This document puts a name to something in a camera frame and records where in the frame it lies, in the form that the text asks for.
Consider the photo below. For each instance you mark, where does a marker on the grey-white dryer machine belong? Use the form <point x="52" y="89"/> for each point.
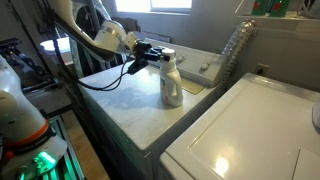
<point x="133" y="113"/>

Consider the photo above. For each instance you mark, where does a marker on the green box with red mark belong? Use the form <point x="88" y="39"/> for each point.
<point x="259" y="6"/>
<point x="278" y="7"/>

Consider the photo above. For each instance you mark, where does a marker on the black camera stand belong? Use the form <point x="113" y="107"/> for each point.
<point x="13" y="50"/>

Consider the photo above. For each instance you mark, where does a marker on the grey side table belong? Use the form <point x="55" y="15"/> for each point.
<point x="46" y="98"/>

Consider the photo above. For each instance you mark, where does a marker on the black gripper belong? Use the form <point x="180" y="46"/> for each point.
<point x="143" y="50"/>

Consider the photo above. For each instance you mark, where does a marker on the white round tabletop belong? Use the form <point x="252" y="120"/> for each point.
<point x="50" y="45"/>

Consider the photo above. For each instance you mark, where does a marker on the white dryer knob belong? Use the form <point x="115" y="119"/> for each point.
<point x="204" y="66"/>
<point x="180" y="59"/>

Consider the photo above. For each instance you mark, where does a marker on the bright window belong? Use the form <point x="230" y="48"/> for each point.
<point x="153" y="5"/>

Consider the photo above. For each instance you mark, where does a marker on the white detergent bottle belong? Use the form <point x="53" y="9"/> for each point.
<point x="171" y="86"/>

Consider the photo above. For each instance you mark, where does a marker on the yellow paper sheet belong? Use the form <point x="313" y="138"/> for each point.
<point x="192" y="87"/>

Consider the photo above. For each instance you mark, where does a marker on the white washing machine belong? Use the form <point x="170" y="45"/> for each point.
<point x="250" y="133"/>

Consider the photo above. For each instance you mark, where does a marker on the beige wall outlet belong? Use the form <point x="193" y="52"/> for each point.
<point x="262" y="69"/>

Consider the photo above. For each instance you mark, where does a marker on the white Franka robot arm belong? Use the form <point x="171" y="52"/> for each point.
<point x="110" y="36"/>

